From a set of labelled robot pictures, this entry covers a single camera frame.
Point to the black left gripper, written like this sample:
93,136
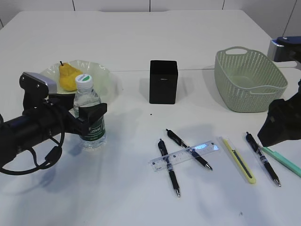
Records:
46,118

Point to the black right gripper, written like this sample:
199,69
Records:
283,121

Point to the clear water bottle green label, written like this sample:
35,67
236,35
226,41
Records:
87,97

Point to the yellow pear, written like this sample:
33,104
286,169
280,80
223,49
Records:
67,76

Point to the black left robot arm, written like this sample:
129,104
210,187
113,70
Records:
12,144

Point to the pale green ruffled glass plate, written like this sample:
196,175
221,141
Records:
104,85

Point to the black gel pen right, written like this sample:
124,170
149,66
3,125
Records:
256,148

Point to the black gel pen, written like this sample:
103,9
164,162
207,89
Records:
256,148
181,143
164,153

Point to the mint green utility knife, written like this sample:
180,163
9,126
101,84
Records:
284,161

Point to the green woven plastic basket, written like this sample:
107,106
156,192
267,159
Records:
247,80

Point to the yellow utility knife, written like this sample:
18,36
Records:
239,160

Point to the black gel pen left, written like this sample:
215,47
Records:
164,153

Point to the black square pen holder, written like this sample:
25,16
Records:
163,82

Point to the black gel pen middle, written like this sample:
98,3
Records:
181,143

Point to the clear plastic ruler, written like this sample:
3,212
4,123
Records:
183,155

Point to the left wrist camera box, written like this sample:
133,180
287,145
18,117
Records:
37,85

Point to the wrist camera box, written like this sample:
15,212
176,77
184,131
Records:
284,49
37,85

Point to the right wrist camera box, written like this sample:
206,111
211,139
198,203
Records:
284,49

